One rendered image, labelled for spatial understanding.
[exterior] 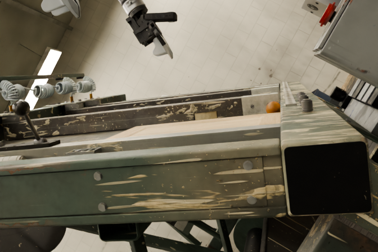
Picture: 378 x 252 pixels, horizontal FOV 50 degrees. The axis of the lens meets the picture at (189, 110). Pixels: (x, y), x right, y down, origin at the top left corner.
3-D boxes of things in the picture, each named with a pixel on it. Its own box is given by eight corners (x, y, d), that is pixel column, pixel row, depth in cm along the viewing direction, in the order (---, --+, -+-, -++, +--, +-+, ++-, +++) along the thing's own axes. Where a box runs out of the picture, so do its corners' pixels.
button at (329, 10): (346, 4, 59) (332, -2, 59) (331, 30, 60) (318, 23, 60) (342, 8, 63) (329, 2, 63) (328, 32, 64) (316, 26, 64)
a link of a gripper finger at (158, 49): (161, 65, 146) (147, 44, 146) (175, 56, 145) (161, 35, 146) (159, 64, 143) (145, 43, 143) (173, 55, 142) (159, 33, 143)
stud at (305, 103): (313, 112, 92) (312, 99, 92) (302, 113, 93) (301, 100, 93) (313, 111, 95) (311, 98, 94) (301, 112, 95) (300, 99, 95)
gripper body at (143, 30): (146, 48, 150) (129, 22, 151) (165, 35, 149) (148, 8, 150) (140, 45, 143) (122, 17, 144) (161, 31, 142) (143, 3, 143)
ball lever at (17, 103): (45, 150, 97) (21, 104, 90) (31, 151, 98) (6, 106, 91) (52, 140, 100) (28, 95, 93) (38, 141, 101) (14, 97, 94)
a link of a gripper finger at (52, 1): (59, 31, 80) (35, -7, 80) (83, 13, 79) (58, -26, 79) (52, 28, 77) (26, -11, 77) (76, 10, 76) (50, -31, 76)
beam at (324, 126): (376, 215, 57) (369, 137, 56) (288, 218, 60) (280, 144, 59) (300, 97, 271) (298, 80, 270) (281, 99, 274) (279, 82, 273)
